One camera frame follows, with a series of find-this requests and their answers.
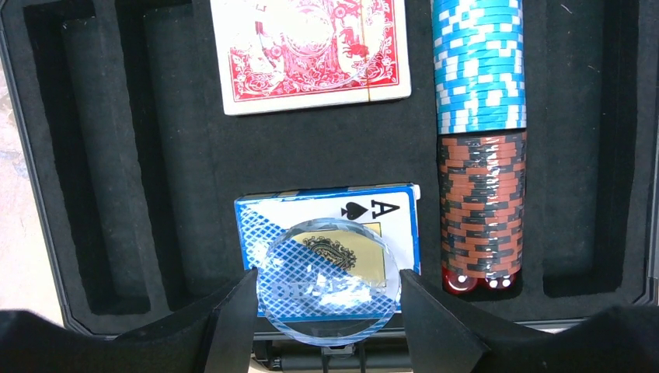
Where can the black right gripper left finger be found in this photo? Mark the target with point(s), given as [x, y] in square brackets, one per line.
[214, 334]

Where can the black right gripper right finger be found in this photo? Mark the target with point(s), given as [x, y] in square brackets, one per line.
[447, 334]

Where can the red die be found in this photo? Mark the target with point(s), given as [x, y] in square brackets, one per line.
[458, 284]
[499, 281]

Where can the clear round disc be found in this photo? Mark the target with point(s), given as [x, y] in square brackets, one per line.
[329, 282]

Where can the black poker set case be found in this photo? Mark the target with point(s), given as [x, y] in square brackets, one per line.
[135, 167]

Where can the blue poker chip stack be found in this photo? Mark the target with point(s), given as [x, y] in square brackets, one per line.
[479, 66]

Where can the blue playing card deck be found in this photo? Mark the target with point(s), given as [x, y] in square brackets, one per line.
[388, 209]

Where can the red playing card deck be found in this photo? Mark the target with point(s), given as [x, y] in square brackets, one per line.
[291, 55]

